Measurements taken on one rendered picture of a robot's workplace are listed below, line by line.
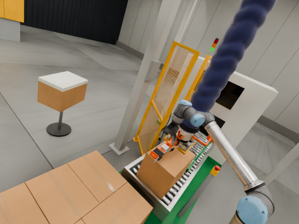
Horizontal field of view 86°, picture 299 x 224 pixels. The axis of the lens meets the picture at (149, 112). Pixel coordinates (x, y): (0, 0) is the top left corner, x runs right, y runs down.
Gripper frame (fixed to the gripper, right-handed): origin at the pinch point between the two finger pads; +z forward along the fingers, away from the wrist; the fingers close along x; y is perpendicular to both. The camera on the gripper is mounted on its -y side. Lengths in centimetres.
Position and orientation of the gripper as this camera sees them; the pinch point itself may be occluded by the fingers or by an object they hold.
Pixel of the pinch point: (164, 141)
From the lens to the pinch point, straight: 131.4
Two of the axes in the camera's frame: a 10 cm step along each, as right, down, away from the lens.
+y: 5.7, -1.8, 8.0
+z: -3.5, 8.3, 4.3
